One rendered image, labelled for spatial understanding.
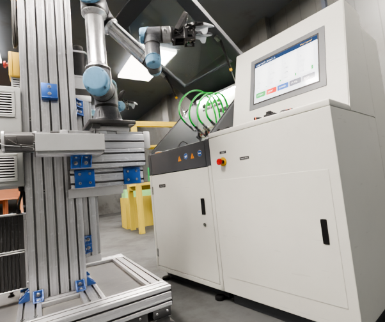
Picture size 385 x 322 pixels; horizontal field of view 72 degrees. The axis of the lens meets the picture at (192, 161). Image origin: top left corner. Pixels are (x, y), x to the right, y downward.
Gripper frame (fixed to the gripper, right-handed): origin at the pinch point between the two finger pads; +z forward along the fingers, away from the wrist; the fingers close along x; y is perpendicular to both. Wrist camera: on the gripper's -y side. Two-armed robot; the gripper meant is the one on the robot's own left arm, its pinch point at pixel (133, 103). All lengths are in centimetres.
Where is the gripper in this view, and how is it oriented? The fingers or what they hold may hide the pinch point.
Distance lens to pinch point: 247.6
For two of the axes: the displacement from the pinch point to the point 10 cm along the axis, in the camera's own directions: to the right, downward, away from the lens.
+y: -0.2, 10.0, -0.1
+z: 5.5, 0.2, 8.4
